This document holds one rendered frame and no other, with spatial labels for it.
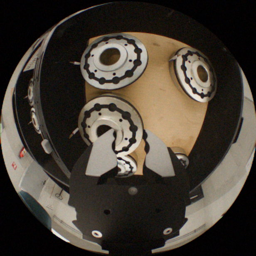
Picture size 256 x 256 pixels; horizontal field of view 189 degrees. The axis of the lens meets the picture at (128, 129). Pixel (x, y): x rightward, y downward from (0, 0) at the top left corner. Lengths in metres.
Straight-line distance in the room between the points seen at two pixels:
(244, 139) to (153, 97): 2.85
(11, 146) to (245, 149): 6.03
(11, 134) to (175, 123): 3.27
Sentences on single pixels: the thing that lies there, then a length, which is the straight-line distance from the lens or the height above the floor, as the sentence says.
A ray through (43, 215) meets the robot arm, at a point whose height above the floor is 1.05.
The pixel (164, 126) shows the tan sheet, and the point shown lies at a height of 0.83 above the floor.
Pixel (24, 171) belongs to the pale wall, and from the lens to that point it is 3.39.
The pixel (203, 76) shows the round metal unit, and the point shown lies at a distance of 0.18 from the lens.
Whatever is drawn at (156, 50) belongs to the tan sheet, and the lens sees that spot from 0.17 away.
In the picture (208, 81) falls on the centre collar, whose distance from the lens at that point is 0.17.
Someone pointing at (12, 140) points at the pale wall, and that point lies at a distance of 3.20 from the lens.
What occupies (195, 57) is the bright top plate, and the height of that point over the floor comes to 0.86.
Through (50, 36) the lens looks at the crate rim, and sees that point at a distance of 0.15.
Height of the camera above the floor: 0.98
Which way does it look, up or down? 60 degrees down
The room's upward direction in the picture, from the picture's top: 169 degrees counter-clockwise
